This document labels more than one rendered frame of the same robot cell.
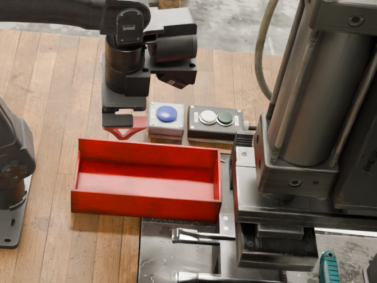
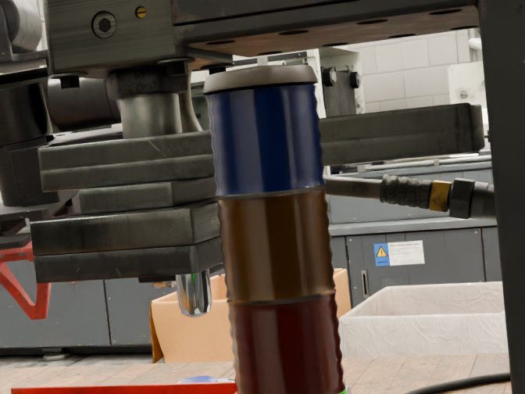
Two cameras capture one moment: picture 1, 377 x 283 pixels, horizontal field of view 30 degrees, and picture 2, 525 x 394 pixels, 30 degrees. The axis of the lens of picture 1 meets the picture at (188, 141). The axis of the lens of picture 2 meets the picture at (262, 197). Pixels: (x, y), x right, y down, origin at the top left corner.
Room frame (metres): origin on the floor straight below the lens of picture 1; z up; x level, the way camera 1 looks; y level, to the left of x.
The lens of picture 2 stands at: (0.05, -0.45, 1.17)
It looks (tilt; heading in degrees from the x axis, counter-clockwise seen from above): 3 degrees down; 25
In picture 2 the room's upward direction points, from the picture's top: 6 degrees counter-clockwise
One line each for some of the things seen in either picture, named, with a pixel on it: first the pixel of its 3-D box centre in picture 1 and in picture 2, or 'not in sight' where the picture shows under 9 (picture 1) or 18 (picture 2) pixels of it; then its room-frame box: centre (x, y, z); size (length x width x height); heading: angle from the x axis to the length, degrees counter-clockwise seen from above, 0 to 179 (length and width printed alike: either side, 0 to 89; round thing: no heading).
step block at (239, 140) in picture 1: (241, 160); not in sight; (0.83, -0.10, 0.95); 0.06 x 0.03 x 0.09; 7
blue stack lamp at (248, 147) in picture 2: not in sight; (266, 140); (0.35, -0.31, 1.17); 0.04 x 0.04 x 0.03
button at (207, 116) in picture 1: (207, 119); not in sight; (0.93, -0.03, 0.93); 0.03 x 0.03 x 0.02
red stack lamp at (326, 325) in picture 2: not in sight; (286, 342); (0.35, -0.31, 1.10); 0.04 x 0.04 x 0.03
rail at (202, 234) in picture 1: (239, 241); not in sight; (0.63, -0.11, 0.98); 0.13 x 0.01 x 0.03; 97
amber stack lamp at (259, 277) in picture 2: not in sight; (276, 241); (0.35, -0.31, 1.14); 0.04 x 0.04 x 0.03
